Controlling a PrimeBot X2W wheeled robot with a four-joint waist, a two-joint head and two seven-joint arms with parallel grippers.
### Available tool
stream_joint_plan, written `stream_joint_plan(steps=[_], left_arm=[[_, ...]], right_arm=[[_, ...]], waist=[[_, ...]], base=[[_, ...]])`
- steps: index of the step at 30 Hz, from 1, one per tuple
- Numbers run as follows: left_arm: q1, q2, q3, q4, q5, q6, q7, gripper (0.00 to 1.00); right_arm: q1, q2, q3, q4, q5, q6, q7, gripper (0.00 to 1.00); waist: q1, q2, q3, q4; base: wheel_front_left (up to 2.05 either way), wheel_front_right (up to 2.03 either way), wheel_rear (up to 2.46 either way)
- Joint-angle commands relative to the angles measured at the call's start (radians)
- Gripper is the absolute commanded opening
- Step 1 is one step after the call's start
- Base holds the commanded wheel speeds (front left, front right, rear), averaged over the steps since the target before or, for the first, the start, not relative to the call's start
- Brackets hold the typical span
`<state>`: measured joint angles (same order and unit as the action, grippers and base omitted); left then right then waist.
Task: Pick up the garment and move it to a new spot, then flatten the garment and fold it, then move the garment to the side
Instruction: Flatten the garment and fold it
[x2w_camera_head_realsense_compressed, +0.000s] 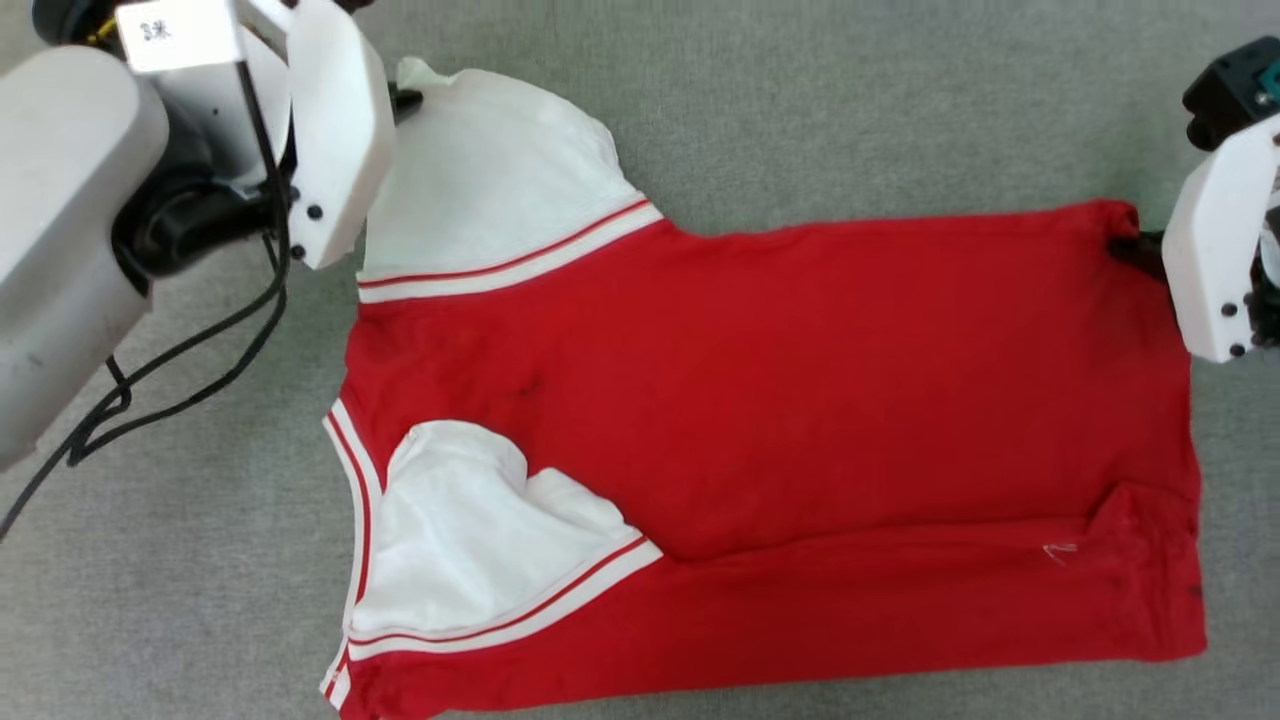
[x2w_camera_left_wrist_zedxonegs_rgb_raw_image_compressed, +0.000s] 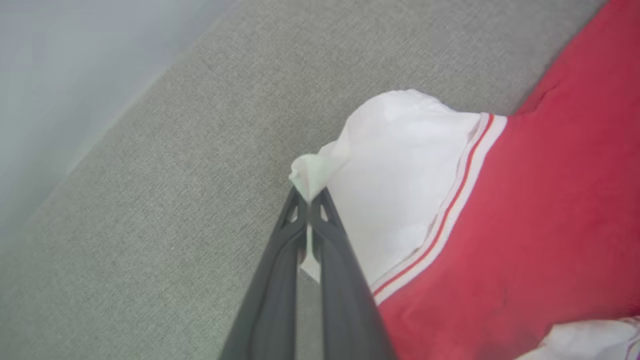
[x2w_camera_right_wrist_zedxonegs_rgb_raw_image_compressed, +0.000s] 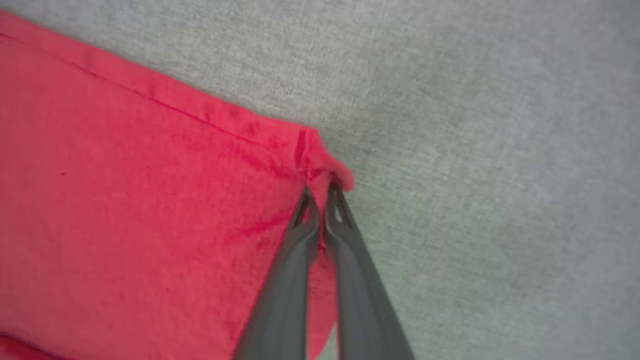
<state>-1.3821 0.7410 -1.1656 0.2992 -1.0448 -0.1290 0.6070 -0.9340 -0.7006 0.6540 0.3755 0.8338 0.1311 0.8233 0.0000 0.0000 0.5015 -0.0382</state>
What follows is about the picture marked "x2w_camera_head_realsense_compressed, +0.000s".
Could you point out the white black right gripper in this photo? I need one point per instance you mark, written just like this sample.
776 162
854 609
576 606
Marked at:
1215 260

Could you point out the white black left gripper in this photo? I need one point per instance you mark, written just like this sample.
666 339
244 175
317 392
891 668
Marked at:
340 130

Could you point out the red and white basketball jersey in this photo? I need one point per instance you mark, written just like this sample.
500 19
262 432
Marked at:
800 400

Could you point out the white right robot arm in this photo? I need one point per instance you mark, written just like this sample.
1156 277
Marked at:
1268 310

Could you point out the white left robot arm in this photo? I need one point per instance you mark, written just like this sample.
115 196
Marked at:
60 200

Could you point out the white paper label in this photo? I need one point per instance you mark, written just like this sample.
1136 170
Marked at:
180 35

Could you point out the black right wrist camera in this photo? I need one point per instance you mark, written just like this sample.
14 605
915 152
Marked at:
1235 90

